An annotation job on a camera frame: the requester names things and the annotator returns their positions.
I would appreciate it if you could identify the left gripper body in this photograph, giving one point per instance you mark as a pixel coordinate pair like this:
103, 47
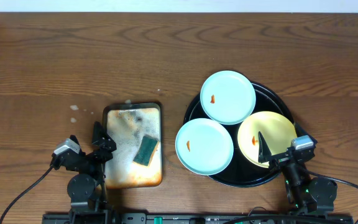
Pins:
89, 155

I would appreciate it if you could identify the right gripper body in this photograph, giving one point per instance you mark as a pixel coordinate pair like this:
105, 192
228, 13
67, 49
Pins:
284, 156

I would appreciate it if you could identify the yellow plate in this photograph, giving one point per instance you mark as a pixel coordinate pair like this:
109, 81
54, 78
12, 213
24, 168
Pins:
277, 130

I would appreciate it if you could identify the green yellow sponge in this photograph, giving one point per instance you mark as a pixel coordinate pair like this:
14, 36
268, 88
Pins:
146, 150

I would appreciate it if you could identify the light blue plate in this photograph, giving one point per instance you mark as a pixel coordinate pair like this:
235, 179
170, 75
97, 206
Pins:
204, 146
228, 97

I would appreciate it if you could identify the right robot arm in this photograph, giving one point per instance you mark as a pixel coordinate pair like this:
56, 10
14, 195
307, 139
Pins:
310, 196

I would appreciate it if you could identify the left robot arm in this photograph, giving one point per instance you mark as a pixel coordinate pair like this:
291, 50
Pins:
87, 189

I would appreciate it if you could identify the rectangular soapy metal tray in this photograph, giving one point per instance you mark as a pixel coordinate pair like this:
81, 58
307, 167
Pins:
127, 125

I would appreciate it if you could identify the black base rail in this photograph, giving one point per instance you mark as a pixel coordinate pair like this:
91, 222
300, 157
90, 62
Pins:
142, 218

